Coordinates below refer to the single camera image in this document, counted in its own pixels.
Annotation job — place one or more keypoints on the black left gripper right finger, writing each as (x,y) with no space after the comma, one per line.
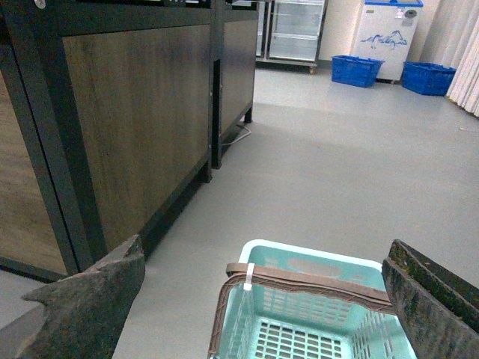
(437,309)

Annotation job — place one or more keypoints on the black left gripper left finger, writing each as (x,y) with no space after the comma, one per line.
(84,314)

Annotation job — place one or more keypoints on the light blue plastic basket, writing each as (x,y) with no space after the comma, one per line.
(268,323)

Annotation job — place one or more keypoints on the brown basket handle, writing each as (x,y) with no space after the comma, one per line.
(289,281)

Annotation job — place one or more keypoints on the wood panel display stand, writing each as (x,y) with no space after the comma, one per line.
(112,115)

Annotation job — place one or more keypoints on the blue crate right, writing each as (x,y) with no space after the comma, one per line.
(427,78)

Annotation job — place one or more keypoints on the blue crate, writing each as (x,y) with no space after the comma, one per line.
(355,71)
(427,78)

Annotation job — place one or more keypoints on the blue crate left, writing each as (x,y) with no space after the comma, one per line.
(355,71)

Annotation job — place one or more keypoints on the white chest freezer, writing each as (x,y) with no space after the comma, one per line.
(384,31)

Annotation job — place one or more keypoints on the white curtain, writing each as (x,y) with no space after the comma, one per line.
(455,31)

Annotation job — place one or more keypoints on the glass door refrigerator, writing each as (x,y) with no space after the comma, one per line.
(290,32)

